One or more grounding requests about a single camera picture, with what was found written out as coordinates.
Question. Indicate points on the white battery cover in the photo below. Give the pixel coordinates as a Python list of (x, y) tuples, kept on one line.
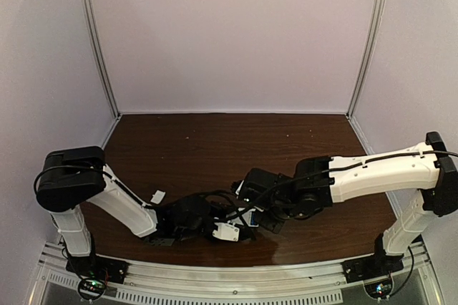
[(157, 197)]

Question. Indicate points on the aluminium frame post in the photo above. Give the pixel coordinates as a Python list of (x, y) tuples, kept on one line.
[(369, 47), (96, 46)]

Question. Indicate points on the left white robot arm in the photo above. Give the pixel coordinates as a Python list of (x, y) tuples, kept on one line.
[(81, 175)]

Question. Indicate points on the white remote control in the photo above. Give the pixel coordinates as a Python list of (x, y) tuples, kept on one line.
[(238, 222)]

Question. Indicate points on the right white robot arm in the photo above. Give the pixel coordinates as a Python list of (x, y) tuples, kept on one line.
[(318, 183)]

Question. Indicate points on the front aluminium rail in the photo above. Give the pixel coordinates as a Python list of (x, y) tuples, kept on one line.
[(155, 283)]

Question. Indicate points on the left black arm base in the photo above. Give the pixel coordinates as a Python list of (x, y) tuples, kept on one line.
[(95, 273)]

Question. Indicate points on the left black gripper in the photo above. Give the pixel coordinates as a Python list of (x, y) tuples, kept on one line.
[(206, 228)]

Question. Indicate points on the right aluminium frame post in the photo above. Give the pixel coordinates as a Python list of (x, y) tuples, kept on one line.
[(369, 47)]

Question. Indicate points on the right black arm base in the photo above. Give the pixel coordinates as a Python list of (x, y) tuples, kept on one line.
[(375, 272)]

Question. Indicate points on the left aluminium frame post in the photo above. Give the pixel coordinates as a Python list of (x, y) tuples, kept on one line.
[(96, 46)]

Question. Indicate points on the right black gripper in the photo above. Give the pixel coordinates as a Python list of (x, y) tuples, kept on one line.
[(272, 225)]

